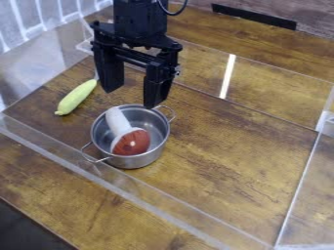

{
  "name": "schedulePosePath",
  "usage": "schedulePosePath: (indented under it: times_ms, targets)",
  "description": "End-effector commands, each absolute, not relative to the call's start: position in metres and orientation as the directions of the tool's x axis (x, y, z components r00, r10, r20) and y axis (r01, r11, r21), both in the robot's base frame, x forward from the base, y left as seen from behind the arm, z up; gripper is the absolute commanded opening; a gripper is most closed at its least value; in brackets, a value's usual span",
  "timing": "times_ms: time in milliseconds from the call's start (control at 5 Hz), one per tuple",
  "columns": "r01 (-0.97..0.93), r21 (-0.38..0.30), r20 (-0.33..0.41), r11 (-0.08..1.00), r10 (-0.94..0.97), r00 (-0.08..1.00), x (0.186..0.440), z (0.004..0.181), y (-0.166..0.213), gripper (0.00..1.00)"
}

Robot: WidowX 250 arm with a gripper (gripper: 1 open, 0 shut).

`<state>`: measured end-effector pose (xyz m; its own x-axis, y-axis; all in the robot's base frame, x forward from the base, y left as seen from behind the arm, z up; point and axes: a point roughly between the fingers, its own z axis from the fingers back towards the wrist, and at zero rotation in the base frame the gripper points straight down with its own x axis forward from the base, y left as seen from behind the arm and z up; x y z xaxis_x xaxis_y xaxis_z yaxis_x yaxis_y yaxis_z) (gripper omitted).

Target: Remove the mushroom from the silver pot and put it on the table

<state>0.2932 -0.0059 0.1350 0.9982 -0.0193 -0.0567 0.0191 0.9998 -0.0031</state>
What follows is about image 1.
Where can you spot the clear acrylic tray wall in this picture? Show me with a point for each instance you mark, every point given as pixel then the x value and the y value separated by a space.
pixel 218 233

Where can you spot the yellow-green handled scoop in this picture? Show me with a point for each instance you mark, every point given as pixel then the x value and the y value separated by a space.
pixel 75 97

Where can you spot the clear acrylic triangle bracket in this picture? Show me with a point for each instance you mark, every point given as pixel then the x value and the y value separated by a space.
pixel 85 45

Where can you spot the red and white toy mushroom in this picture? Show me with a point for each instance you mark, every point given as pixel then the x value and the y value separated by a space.
pixel 132 139

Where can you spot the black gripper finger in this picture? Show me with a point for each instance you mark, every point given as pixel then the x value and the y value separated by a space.
pixel 157 83
pixel 110 68

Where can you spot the black strip on table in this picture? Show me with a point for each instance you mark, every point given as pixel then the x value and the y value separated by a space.
pixel 253 16

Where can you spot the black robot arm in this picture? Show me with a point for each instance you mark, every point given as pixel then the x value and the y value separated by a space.
pixel 145 14

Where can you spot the silver metal pot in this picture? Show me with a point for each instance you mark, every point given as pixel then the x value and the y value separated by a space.
pixel 154 120

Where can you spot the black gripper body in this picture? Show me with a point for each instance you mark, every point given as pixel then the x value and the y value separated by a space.
pixel 133 47

